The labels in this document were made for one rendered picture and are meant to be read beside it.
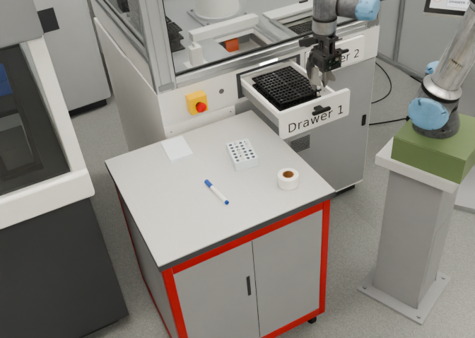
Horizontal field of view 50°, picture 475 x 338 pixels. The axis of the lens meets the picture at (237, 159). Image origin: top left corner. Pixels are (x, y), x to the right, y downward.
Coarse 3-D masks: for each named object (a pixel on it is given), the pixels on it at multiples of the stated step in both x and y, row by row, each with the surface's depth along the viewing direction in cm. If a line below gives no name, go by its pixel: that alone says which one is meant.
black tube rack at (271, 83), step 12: (276, 72) 204; (288, 72) 204; (252, 84) 204; (264, 84) 197; (276, 84) 197; (288, 84) 197; (300, 84) 195; (264, 96) 197; (276, 96) 190; (288, 96) 190; (312, 96) 193; (276, 108) 191
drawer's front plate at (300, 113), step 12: (324, 96) 182; (336, 96) 183; (348, 96) 186; (288, 108) 178; (300, 108) 178; (312, 108) 181; (336, 108) 187; (348, 108) 189; (288, 120) 179; (300, 120) 181; (312, 120) 184; (324, 120) 187; (300, 132) 185
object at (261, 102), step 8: (280, 64) 210; (288, 64) 211; (296, 64) 209; (256, 72) 206; (264, 72) 208; (304, 72) 204; (240, 80) 203; (248, 80) 206; (248, 88) 199; (328, 88) 193; (248, 96) 201; (256, 96) 194; (256, 104) 196; (264, 104) 190; (264, 112) 192; (272, 112) 186; (272, 120) 188
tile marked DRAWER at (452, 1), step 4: (448, 0) 220; (452, 0) 219; (456, 0) 219; (460, 0) 218; (464, 0) 218; (468, 0) 217; (448, 4) 220; (452, 4) 219; (456, 4) 219; (460, 4) 218; (464, 4) 218; (468, 4) 217
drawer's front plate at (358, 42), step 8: (344, 40) 215; (352, 40) 216; (360, 40) 218; (336, 48) 214; (344, 48) 216; (352, 48) 218; (360, 48) 220; (352, 56) 220; (360, 56) 223; (344, 64) 221; (320, 72) 217
